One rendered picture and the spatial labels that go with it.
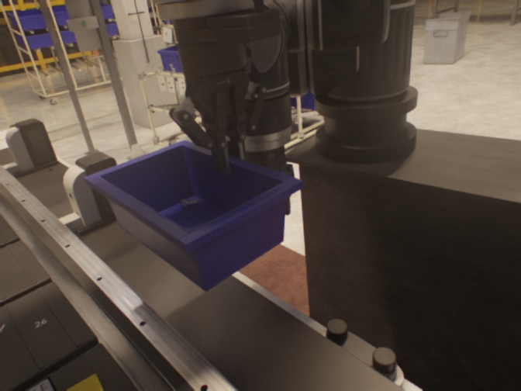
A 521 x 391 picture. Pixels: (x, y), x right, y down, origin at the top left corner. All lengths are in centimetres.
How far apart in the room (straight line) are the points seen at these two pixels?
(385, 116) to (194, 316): 58
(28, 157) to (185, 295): 82
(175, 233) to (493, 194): 64
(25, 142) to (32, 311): 87
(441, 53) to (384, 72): 538
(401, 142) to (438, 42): 534
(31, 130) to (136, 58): 321
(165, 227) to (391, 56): 67
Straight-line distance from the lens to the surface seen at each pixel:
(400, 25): 94
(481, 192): 87
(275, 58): 62
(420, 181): 90
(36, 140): 136
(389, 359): 56
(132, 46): 448
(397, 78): 96
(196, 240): 37
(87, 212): 92
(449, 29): 624
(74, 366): 45
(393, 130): 99
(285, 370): 55
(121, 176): 56
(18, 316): 54
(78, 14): 364
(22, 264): 63
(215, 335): 60
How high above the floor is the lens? 130
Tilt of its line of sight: 28 degrees down
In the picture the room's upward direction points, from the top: 7 degrees counter-clockwise
